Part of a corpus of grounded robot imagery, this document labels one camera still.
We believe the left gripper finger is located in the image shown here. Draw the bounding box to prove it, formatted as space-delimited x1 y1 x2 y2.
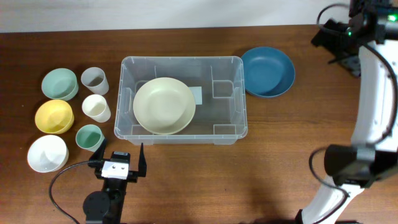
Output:
89 139 107 161
138 143 147 177

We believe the yellow bowl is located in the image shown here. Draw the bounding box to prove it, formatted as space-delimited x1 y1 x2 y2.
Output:
35 100 75 134

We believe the beige plate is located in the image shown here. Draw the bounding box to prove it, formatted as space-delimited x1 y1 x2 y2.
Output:
133 77 196 120

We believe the blue plate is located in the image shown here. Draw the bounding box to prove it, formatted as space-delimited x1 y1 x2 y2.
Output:
241 47 296 98

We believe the cream plate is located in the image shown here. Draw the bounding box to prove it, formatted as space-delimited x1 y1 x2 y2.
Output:
137 107 196 135

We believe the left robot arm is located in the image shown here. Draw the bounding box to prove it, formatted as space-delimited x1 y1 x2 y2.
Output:
83 140 147 223

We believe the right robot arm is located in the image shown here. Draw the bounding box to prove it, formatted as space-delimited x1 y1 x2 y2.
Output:
295 0 397 223

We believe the green cup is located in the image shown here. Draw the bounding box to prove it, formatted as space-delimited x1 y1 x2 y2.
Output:
75 124 105 152

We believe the cream cup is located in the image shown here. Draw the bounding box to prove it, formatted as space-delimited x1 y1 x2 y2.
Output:
81 94 111 123

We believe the white bowl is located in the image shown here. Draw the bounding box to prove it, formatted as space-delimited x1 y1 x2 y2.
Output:
27 135 69 173

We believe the clear plastic storage bin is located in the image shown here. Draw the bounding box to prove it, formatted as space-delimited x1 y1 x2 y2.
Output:
114 56 248 145

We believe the grey cup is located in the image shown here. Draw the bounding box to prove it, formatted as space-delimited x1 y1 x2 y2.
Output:
81 67 109 95

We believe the green bowl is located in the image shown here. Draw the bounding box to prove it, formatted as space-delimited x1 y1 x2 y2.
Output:
41 68 79 101

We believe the white label in bin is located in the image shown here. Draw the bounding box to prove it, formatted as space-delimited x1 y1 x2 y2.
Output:
189 86 203 105

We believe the left black cable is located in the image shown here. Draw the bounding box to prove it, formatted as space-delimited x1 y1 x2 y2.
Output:
49 161 94 224

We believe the black cable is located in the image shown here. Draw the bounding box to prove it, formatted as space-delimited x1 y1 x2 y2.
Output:
49 161 94 224
308 2 398 224

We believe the right black cable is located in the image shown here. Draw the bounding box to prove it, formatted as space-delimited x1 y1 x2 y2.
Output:
308 2 398 224

